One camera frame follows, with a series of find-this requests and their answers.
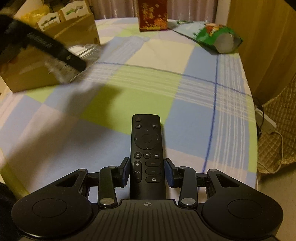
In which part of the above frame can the black remote control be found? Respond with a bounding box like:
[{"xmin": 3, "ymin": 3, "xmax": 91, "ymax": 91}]
[{"xmin": 129, "ymin": 114, "xmax": 166, "ymax": 200}]

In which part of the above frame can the clear blue label case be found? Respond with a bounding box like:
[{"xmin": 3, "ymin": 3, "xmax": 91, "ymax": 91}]
[{"xmin": 45, "ymin": 44, "xmax": 102, "ymax": 84}]

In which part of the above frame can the yellow plastic bag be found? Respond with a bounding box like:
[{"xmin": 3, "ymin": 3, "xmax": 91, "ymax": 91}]
[{"xmin": 20, "ymin": 5, "xmax": 50, "ymax": 26}]

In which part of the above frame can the white wooden chair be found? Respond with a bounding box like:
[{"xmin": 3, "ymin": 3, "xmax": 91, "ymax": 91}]
[
  {"xmin": 37, "ymin": 12, "xmax": 61, "ymax": 32},
  {"xmin": 58, "ymin": 1, "xmax": 91, "ymax": 22}
]

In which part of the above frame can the brown cardboard box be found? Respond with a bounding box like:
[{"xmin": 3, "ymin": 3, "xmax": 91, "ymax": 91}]
[{"xmin": 1, "ymin": 14, "xmax": 100, "ymax": 93}]

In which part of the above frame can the plaid tablecloth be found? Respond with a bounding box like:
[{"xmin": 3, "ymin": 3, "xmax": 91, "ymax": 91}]
[{"xmin": 1, "ymin": 18, "xmax": 257, "ymax": 197}]

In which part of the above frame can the white power adapter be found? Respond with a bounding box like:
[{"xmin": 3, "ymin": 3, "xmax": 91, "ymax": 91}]
[{"xmin": 255, "ymin": 108, "xmax": 277, "ymax": 134}]

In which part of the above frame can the red paper gift bag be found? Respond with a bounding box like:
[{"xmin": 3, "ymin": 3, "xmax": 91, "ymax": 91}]
[{"xmin": 137, "ymin": 0, "xmax": 168, "ymax": 32}]

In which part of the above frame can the green white snack bag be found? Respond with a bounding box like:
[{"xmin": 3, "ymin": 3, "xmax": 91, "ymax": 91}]
[{"xmin": 168, "ymin": 20, "xmax": 243, "ymax": 54}]

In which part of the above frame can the brown curtain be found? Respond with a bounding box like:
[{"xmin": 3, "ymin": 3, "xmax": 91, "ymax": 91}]
[{"xmin": 88, "ymin": 1, "xmax": 218, "ymax": 22}]

